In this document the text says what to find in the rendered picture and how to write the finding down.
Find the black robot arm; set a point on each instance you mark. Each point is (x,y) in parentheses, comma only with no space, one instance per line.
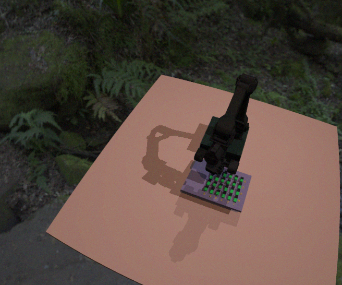
(231,125)

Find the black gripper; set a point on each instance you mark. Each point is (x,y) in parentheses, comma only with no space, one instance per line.
(232,166)

